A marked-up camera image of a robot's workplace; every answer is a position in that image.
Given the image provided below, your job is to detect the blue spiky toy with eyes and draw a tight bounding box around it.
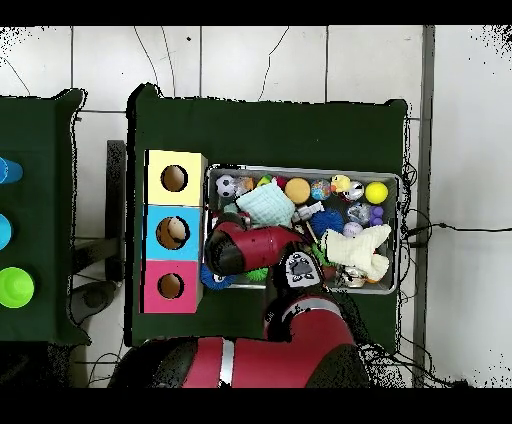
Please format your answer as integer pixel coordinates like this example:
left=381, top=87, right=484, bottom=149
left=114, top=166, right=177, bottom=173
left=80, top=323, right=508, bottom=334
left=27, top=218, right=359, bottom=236
left=199, top=262, right=237, bottom=290

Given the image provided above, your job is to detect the wooden box with three holes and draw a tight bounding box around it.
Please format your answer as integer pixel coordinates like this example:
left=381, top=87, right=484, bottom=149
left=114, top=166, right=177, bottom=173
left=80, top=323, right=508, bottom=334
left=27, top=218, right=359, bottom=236
left=139, top=149, right=209, bottom=315

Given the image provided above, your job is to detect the mint green waffle cloth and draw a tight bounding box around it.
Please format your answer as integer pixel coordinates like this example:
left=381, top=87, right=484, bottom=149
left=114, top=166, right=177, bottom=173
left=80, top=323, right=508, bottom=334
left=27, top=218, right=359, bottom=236
left=235, top=181, right=297, bottom=229

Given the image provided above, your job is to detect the black and white soccer ball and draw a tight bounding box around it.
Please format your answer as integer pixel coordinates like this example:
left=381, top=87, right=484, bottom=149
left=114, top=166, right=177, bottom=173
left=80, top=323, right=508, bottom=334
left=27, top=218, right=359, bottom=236
left=214, top=174, right=236, bottom=198

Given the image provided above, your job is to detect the orange foam ball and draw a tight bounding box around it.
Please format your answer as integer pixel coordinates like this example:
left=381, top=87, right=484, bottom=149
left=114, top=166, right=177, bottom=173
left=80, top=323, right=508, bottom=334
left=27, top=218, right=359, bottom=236
left=284, top=176, right=312, bottom=205

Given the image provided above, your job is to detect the globe print ball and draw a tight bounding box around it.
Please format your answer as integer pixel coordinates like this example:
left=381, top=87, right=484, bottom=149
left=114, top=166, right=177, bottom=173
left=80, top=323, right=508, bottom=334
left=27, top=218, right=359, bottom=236
left=310, top=178, right=333, bottom=202

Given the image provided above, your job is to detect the blue spiky ball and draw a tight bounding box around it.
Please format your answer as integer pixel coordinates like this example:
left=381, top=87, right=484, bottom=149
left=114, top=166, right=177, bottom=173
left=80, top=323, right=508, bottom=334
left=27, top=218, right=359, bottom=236
left=309, top=207, right=346, bottom=239

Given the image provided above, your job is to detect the dark green table cloth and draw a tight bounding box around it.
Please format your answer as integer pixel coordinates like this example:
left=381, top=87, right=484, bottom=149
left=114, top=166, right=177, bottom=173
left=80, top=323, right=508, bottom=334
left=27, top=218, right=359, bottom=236
left=124, top=83, right=409, bottom=353

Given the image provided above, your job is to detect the yellow plush toy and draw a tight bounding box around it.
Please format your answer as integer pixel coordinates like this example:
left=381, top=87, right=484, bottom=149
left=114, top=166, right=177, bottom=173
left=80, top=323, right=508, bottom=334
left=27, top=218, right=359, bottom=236
left=330, top=174, right=352, bottom=194

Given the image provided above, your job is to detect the cream waffle cloth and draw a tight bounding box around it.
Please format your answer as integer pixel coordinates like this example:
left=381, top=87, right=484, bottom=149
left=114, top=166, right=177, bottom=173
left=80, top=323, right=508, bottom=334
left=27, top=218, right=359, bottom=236
left=320, top=223, right=393, bottom=283

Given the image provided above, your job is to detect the yellow tennis ball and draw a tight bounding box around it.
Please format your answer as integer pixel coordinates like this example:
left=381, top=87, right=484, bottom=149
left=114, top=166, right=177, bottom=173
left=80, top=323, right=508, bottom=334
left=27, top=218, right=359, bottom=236
left=364, top=181, right=390, bottom=205

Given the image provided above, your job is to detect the green cloth covered side table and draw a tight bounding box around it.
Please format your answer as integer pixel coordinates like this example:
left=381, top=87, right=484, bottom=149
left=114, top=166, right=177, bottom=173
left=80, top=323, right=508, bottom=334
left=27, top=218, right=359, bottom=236
left=0, top=88, right=93, bottom=347

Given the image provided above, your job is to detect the blue cup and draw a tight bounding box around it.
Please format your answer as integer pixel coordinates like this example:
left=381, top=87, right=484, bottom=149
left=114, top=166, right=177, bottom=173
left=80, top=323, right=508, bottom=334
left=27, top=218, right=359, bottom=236
left=0, top=213, right=14, bottom=251
left=0, top=156, right=24, bottom=185

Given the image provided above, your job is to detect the green cup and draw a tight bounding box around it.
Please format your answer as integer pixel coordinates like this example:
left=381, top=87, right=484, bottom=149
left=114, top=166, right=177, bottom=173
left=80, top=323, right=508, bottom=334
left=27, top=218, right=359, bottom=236
left=0, top=266, right=36, bottom=309

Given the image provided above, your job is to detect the shallow wire mesh bin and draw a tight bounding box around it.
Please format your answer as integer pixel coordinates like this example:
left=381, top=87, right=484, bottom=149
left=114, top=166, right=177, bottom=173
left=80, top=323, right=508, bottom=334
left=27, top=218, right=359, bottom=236
left=201, top=161, right=402, bottom=296

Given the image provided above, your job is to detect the black power cable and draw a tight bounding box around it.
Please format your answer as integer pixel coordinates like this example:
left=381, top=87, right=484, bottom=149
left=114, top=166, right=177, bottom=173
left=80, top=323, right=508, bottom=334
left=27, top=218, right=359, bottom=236
left=405, top=221, right=512, bottom=238

